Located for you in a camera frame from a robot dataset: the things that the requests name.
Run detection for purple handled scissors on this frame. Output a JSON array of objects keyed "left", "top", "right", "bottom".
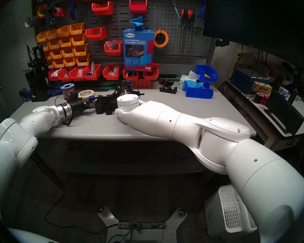
[{"left": 167, "top": 0, "right": 181, "bottom": 19}]

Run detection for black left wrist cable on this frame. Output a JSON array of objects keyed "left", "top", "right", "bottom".
[{"left": 61, "top": 113, "right": 78, "bottom": 126}]

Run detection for dark louvered bin panel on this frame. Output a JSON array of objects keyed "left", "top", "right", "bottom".
[{"left": 73, "top": 0, "right": 154, "bottom": 58}]

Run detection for blue cloth in bin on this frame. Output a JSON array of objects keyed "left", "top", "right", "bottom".
[{"left": 187, "top": 80, "right": 205, "bottom": 89}]

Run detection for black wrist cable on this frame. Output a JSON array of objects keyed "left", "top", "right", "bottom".
[
  {"left": 128, "top": 85, "right": 145, "bottom": 96},
  {"left": 61, "top": 113, "right": 78, "bottom": 126}
]

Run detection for black tilted screen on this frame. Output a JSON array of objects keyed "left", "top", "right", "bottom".
[{"left": 264, "top": 89, "right": 304, "bottom": 136}]

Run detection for orange tape reel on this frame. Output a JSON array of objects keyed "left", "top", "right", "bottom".
[{"left": 154, "top": 29, "right": 169, "bottom": 48}]

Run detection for blue storage bin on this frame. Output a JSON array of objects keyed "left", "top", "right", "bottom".
[
  {"left": 184, "top": 80, "right": 214, "bottom": 99},
  {"left": 196, "top": 65, "right": 219, "bottom": 83}
]

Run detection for grey duct tape roll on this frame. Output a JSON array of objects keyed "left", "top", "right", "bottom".
[{"left": 24, "top": 16, "right": 38, "bottom": 28}]

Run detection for blue bench vise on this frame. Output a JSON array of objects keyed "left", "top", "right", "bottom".
[{"left": 19, "top": 88, "right": 34, "bottom": 101}]

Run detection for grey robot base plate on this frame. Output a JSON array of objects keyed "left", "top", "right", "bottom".
[{"left": 98, "top": 207, "right": 187, "bottom": 243}]

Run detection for white air purifier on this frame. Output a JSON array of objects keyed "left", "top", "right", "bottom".
[{"left": 205, "top": 185, "right": 258, "bottom": 239}]

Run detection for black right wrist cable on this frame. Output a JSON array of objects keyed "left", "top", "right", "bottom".
[{"left": 128, "top": 85, "right": 145, "bottom": 96}]

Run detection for blue bar clamp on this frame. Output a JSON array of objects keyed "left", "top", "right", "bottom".
[{"left": 88, "top": 88, "right": 145, "bottom": 102}]

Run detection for small cardboard box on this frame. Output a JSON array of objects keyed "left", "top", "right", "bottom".
[{"left": 251, "top": 81, "right": 273, "bottom": 94}]

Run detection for grey perforated pegboard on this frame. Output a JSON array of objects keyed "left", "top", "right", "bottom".
[{"left": 152, "top": 0, "right": 216, "bottom": 58}]

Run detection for blue cleaning cloths box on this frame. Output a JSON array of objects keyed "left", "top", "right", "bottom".
[{"left": 123, "top": 28, "right": 155, "bottom": 71}]

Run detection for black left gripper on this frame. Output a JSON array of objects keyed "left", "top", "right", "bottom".
[{"left": 70, "top": 99, "right": 96, "bottom": 114}]

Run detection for blue clamp on bench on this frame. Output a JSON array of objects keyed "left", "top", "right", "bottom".
[{"left": 47, "top": 85, "right": 66, "bottom": 96}]

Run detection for black equipment stand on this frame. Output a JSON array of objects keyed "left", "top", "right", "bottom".
[{"left": 25, "top": 44, "right": 49, "bottom": 102}]

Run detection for dark blue equipment box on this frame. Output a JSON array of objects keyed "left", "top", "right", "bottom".
[{"left": 230, "top": 67, "right": 271, "bottom": 94}]

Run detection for black floor cable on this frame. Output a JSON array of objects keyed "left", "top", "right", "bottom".
[{"left": 38, "top": 167, "right": 119, "bottom": 235}]

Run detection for small black printed part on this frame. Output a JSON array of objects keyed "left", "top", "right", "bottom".
[{"left": 160, "top": 85, "right": 178, "bottom": 94}]

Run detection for black 3D printed piece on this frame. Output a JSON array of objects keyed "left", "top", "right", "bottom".
[
  {"left": 95, "top": 96, "right": 107, "bottom": 115},
  {"left": 106, "top": 94, "right": 119, "bottom": 115}
]

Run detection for green tissue box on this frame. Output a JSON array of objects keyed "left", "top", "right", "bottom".
[{"left": 179, "top": 70, "right": 201, "bottom": 90}]

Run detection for upturned red bin stack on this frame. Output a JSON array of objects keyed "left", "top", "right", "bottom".
[{"left": 130, "top": 79, "right": 153, "bottom": 88}]

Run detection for red and yellow tape roll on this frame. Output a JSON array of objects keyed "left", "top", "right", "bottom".
[{"left": 36, "top": 4, "right": 49, "bottom": 19}]

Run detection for green cutting mat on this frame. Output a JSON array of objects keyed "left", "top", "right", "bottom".
[{"left": 99, "top": 80, "right": 117, "bottom": 91}]

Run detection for large black monitor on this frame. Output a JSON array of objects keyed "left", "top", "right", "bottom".
[{"left": 203, "top": 0, "right": 304, "bottom": 71}]

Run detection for blue hanging hand tool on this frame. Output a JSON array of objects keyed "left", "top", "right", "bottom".
[{"left": 67, "top": 0, "right": 78, "bottom": 19}]

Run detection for blue cloth in box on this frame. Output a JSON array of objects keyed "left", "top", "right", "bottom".
[{"left": 130, "top": 16, "right": 145, "bottom": 31}]

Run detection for black hanging clamp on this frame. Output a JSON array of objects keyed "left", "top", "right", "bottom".
[{"left": 45, "top": 1, "right": 58, "bottom": 30}]

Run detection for black power strip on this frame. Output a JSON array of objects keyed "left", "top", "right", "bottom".
[{"left": 118, "top": 220, "right": 167, "bottom": 230}]

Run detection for red wire spool blue cap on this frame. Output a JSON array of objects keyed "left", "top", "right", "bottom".
[{"left": 61, "top": 83, "right": 75, "bottom": 96}]

